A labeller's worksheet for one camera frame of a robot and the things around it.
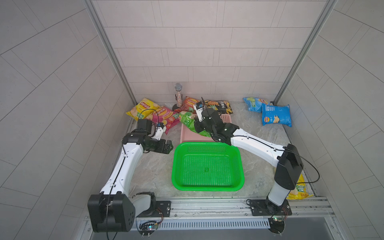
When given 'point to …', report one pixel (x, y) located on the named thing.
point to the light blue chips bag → (254, 104)
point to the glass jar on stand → (178, 96)
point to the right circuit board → (277, 224)
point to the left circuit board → (147, 228)
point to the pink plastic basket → (188, 135)
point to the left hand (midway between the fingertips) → (167, 143)
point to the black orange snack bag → (219, 104)
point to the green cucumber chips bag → (188, 119)
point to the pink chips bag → (166, 116)
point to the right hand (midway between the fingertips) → (194, 118)
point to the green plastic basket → (207, 166)
